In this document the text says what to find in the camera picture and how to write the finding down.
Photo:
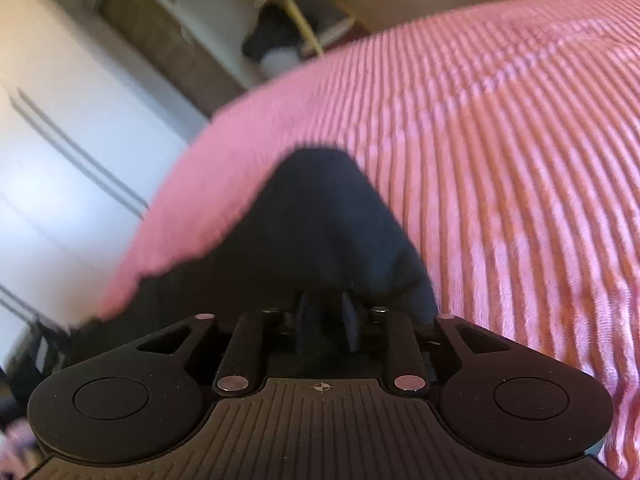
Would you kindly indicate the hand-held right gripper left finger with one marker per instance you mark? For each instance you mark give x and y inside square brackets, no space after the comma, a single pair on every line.
[306,322]

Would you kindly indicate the white wardrobe with black lines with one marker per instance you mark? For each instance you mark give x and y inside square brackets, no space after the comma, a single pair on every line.
[55,135]

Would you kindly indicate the yellow shelf stand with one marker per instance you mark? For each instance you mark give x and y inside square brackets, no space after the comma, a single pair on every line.
[307,25]

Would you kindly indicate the dark hanging cloth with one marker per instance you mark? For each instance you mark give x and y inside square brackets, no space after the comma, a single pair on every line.
[265,35]

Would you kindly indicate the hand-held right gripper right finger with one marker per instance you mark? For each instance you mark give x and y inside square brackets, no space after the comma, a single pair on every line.
[351,322]

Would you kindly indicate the pink ribbed blanket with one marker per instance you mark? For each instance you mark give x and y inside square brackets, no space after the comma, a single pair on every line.
[500,160]

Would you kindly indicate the white round object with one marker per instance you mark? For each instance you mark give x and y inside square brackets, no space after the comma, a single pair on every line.
[280,62]

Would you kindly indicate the black pants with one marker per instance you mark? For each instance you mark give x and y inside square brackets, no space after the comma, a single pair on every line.
[330,230]

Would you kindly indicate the brown wooden door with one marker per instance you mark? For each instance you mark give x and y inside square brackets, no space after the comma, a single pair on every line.
[165,35]

